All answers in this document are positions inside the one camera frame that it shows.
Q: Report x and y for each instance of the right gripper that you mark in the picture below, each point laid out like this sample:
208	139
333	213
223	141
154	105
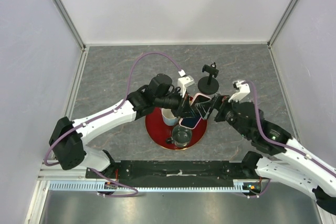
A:
220	104

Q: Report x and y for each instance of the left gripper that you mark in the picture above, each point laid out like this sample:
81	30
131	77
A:
185	107

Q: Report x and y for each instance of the pink smartphone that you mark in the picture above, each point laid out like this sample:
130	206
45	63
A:
198	110

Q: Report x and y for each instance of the black phone stand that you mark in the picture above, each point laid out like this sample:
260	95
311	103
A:
209	85

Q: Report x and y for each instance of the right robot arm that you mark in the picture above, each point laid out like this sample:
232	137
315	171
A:
306	172

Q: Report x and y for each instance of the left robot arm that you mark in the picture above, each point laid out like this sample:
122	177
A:
69	139

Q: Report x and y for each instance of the white mug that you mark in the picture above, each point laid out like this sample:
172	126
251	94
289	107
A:
168	117

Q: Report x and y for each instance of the dark glass mug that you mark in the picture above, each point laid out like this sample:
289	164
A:
180	136

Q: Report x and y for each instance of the round red tray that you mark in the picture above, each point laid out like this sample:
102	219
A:
159	132

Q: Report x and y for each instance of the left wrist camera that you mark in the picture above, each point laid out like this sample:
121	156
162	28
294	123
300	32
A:
184	82

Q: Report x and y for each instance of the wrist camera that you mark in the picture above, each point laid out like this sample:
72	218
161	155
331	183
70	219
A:
184	82
242	89

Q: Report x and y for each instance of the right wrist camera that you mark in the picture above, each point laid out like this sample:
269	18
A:
242	89

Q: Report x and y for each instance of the cable duct rail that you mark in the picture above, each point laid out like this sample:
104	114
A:
98	185

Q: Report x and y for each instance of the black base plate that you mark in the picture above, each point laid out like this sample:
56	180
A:
179	173

